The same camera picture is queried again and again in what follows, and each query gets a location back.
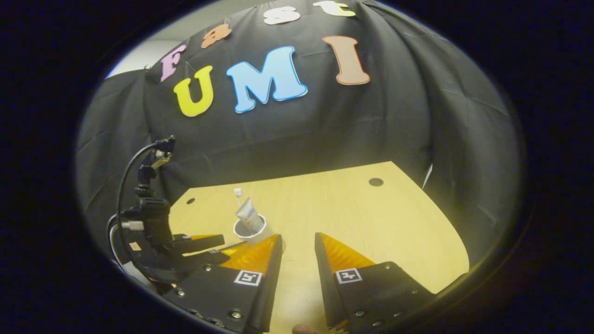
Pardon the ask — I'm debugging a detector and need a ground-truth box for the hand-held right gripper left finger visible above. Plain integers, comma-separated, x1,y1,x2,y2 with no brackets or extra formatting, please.
163,233,284,334

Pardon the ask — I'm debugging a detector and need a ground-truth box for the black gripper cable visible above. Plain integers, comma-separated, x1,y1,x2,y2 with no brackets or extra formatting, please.
116,141,161,265

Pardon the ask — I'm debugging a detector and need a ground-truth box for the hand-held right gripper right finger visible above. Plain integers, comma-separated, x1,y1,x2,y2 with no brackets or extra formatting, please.
315,232,437,332

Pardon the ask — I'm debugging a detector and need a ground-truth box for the black backdrop cloth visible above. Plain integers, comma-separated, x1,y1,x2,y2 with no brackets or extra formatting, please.
76,0,523,279

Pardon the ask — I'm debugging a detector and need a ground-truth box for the white cup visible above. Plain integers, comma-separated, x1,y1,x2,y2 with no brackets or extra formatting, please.
233,213,275,245

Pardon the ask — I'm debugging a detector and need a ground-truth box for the white toothpaste tube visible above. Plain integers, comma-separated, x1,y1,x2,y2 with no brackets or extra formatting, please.
236,198,261,232

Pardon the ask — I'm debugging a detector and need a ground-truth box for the wooden desktop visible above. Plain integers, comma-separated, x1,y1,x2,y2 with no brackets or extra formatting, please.
168,161,470,334

